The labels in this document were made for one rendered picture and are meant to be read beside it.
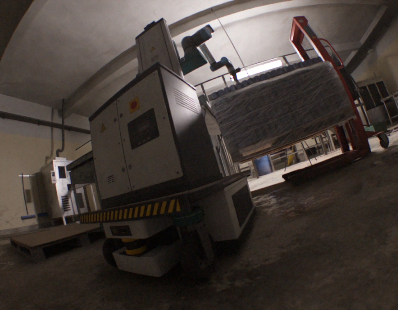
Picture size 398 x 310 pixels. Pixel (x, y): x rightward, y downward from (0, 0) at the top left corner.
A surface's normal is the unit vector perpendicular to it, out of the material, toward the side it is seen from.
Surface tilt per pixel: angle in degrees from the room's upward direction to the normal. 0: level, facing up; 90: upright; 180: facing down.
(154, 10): 180
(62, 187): 90
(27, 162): 90
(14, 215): 90
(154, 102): 90
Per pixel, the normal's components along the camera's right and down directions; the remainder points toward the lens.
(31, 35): 0.27, 0.95
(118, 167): -0.44, -0.02
